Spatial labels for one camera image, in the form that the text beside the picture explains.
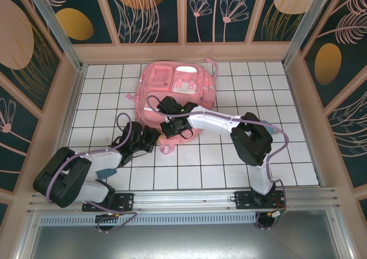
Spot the pink backpack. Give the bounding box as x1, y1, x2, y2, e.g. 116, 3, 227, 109
126, 57, 218, 155

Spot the teal snap wallet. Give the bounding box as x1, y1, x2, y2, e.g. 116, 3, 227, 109
96, 168, 118, 179

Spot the grey metal front panel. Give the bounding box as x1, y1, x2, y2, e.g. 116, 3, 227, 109
28, 223, 345, 259

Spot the green circuit board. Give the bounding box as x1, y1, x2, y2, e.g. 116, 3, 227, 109
269, 209, 287, 222

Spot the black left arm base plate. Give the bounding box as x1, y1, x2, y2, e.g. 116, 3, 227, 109
81, 192, 135, 213

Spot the aluminium front rail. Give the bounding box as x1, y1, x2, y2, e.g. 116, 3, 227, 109
27, 187, 342, 214

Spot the grey slotted cable duct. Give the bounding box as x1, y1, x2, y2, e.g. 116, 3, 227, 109
38, 214, 259, 225

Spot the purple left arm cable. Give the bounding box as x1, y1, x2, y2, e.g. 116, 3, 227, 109
45, 112, 141, 234

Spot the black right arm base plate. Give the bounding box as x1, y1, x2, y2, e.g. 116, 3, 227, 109
234, 190, 287, 211

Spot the aluminium corner post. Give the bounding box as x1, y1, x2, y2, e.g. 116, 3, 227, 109
22, 0, 88, 75
282, 0, 336, 68

